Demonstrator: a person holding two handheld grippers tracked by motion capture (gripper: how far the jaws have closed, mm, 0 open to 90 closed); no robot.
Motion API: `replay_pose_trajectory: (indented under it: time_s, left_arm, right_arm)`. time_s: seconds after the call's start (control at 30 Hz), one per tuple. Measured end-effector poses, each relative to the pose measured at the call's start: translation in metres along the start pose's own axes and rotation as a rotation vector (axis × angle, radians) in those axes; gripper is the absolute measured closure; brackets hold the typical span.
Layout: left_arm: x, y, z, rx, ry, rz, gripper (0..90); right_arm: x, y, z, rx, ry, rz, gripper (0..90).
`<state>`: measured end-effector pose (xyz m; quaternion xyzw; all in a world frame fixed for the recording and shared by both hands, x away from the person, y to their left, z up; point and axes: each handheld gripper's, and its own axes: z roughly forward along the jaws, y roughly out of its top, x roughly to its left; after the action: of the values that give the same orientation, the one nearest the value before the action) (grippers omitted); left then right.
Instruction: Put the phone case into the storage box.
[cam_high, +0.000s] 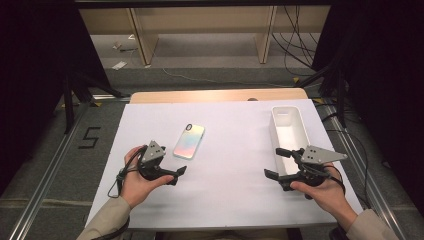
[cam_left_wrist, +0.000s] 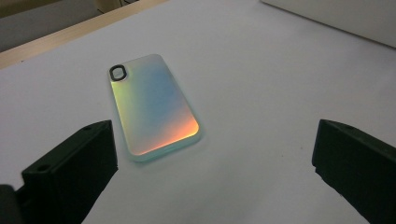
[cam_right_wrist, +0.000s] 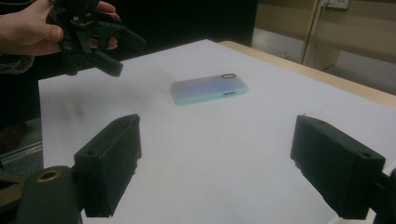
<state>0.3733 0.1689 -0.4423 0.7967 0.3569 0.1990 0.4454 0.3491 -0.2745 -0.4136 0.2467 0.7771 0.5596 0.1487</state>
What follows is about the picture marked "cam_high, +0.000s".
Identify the metal floor rail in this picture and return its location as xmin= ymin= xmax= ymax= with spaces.
xmin=321 ymin=98 xmax=408 ymax=240
xmin=7 ymin=99 xmax=93 ymax=240

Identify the short metal cross rail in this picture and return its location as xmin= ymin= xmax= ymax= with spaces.
xmin=91 ymin=94 xmax=132 ymax=102

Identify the person's left hand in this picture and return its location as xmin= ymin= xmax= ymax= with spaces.
xmin=120 ymin=145 xmax=175 ymax=210

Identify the right hand-held gripper black cable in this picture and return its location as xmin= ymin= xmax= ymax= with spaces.
xmin=321 ymin=164 xmax=348 ymax=198

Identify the thin black floor cable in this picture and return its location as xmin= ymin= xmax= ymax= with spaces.
xmin=314 ymin=101 xmax=373 ymax=209

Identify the iridescent phone case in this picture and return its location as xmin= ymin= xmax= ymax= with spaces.
xmin=172 ymin=123 xmax=206 ymax=160

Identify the light wooden table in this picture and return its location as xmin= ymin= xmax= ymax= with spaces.
xmin=129 ymin=87 xmax=309 ymax=104

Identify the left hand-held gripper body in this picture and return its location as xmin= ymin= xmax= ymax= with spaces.
xmin=136 ymin=139 xmax=168 ymax=183

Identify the hand-held gripper black cable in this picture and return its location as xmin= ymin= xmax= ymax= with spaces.
xmin=89 ymin=145 xmax=148 ymax=240
xmin=321 ymin=164 xmax=348 ymax=198

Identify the beige wooden desk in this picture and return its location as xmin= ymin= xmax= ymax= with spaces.
xmin=78 ymin=4 xmax=331 ymax=67

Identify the black metal stand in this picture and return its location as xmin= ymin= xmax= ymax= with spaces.
xmin=294 ymin=63 xmax=349 ymax=129
xmin=61 ymin=71 xmax=126 ymax=134

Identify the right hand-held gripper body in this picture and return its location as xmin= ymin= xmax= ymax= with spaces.
xmin=281 ymin=145 xmax=349 ymax=193

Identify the person's right hand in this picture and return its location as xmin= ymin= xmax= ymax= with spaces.
xmin=289 ymin=164 xmax=358 ymax=233

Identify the thin white floor cable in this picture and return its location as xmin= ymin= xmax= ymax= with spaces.
xmin=161 ymin=67 xmax=298 ymax=88

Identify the left hand-held gripper black cable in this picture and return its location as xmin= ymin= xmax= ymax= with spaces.
xmin=89 ymin=145 xmax=148 ymax=240

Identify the black curtain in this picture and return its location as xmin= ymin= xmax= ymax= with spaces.
xmin=311 ymin=0 xmax=424 ymax=218
xmin=0 ymin=0 xmax=111 ymax=198

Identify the bundle of black cables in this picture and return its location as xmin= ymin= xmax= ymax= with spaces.
xmin=271 ymin=4 xmax=321 ymax=78

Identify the white plastic bin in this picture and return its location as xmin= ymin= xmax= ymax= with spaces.
xmin=269 ymin=105 xmax=312 ymax=178

